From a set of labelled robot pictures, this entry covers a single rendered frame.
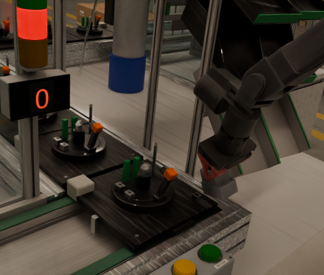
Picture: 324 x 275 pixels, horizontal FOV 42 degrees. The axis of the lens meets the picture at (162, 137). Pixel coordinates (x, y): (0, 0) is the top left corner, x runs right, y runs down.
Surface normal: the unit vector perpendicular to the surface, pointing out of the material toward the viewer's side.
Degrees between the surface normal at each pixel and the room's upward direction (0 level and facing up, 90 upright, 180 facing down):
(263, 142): 90
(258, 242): 0
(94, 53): 90
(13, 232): 90
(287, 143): 45
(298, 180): 0
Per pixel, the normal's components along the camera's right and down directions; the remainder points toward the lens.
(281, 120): 0.45, -0.33
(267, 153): -0.83, 0.16
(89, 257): 0.11, -0.89
